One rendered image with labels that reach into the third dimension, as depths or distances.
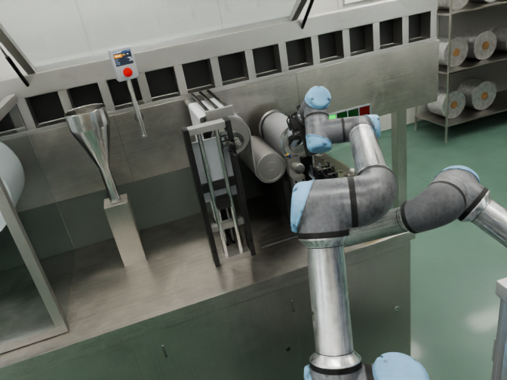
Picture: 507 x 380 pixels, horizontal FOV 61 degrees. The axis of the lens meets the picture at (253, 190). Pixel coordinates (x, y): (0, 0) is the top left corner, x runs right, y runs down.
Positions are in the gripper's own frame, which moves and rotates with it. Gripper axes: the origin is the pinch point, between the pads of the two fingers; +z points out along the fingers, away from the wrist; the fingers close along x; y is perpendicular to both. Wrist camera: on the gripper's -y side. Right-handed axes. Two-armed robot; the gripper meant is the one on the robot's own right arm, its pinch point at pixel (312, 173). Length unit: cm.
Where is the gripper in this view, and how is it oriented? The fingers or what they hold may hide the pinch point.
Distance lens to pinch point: 179.3
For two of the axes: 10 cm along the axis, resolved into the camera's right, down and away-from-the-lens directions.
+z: -3.0, -3.7, 8.8
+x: -9.4, 2.7, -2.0
